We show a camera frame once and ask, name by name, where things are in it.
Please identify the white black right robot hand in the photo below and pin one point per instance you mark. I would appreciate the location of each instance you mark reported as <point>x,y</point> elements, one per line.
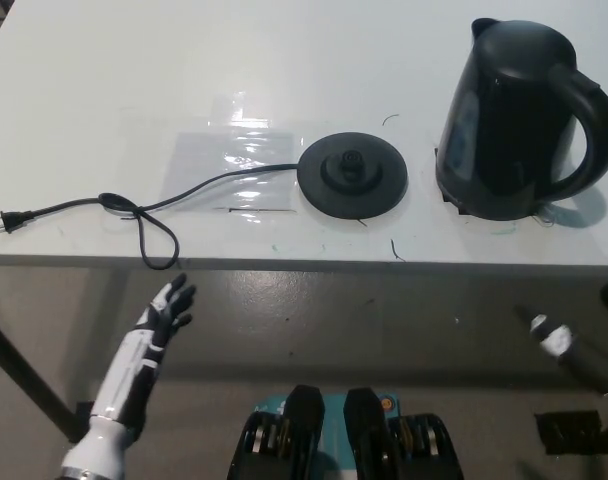
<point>554,340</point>

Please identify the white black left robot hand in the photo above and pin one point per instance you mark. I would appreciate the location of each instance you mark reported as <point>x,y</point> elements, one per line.
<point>156,325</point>

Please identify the black electric kettle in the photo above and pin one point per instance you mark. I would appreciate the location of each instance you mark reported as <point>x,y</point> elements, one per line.
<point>504,125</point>

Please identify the black robot torso teal tops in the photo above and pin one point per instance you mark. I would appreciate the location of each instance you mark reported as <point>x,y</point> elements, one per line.
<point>304,440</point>

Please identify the black round kettle base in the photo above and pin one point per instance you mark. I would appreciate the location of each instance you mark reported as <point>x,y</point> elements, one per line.
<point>354,195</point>

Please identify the black metal table leg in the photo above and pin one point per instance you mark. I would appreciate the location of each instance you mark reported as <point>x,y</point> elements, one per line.
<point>29,370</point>

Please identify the black tape patch on table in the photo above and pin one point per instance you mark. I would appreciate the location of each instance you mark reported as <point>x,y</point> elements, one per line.
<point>459,209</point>

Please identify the short black thread scrap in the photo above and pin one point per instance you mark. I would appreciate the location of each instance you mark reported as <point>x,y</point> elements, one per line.
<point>395,250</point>

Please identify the large clear plastic sheet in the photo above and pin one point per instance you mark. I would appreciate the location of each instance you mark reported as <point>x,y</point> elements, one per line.
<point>224,155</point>

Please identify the small clear tape piece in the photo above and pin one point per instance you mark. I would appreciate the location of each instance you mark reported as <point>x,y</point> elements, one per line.
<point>239,107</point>

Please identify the curved black thread scrap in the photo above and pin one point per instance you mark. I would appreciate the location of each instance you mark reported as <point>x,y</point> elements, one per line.
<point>390,117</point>

